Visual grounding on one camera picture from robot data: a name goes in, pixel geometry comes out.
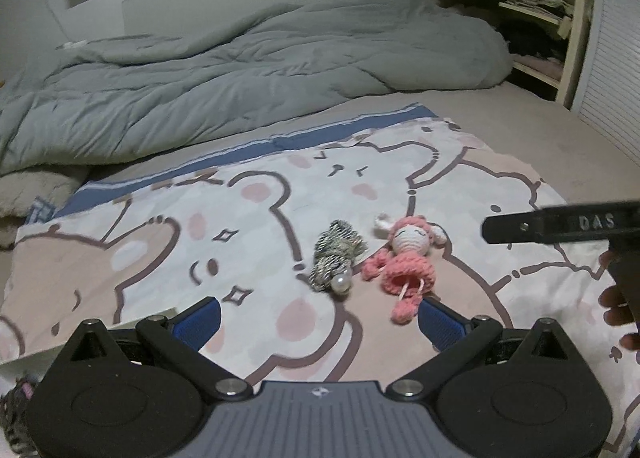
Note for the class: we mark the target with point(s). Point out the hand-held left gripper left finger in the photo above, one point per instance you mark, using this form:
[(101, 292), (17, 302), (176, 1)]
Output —
[(200, 322)]

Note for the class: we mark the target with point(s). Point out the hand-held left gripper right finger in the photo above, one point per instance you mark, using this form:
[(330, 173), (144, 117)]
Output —
[(438, 322)]

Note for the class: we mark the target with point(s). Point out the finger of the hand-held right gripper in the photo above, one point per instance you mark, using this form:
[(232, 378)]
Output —
[(550, 226)]

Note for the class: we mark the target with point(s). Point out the pink crochet doll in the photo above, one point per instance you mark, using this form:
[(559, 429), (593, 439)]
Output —
[(406, 263)]

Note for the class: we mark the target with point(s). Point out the striped bow hair clip with pearl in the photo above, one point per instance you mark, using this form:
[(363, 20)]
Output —
[(332, 254)]

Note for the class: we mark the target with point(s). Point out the white cardboard box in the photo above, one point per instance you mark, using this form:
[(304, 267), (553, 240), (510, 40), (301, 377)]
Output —
[(40, 344)]

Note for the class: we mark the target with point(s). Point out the person's right hand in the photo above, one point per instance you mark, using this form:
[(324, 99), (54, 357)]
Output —
[(615, 307)]

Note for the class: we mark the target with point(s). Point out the bear printed blanket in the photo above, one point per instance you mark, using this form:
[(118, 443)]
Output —
[(310, 188)]

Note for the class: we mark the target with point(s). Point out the white louvered door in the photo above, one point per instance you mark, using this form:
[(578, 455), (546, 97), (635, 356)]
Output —
[(612, 53)]

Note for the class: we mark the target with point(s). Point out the dark clothes pile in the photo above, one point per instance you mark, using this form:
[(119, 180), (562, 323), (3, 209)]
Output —
[(532, 41)]

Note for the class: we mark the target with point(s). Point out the dark crochet scrunchie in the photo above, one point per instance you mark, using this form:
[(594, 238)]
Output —
[(17, 400)]

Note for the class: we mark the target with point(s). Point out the cream open shelf unit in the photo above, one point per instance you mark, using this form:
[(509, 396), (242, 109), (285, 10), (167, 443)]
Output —
[(575, 13)]

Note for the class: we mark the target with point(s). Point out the pale patterned folded cloth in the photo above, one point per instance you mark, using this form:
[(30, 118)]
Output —
[(535, 3)]

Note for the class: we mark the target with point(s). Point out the grey duvet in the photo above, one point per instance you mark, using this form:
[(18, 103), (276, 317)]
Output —
[(225, 78)]

